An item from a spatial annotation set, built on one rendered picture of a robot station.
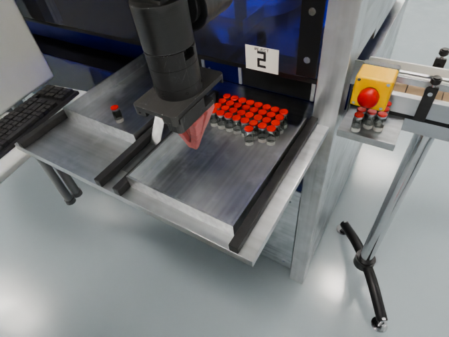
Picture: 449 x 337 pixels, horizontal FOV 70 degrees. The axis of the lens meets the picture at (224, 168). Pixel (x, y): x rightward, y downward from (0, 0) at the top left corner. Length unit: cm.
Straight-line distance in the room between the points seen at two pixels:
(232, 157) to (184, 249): 97
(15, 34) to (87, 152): 59
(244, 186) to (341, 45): 34
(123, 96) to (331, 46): 59
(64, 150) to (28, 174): 150
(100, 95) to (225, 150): 46
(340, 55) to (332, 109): 13
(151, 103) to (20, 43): 99
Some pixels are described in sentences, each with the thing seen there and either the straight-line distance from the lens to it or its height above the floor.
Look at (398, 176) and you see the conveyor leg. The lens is 108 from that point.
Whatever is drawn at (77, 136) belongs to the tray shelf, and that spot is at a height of 88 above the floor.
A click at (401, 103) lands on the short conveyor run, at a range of 88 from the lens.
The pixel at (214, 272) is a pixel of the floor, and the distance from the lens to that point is 155.
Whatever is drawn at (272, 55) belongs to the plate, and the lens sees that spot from 77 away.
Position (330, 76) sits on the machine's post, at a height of 101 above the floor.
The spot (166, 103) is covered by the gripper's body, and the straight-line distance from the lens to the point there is 38.
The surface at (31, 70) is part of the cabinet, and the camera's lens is 136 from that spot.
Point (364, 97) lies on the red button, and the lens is 71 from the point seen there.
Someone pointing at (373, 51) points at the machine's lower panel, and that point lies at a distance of 116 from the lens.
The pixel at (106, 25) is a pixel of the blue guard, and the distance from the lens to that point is 110.
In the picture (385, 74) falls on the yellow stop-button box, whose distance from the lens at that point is 74.
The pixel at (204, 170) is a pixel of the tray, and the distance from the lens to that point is 71.
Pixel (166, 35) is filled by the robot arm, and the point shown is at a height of 126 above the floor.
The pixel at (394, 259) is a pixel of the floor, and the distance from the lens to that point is 169.
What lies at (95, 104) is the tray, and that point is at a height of 88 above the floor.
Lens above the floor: 139
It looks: 46 degrees down
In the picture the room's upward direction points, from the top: 7 degrees counter-clockwise
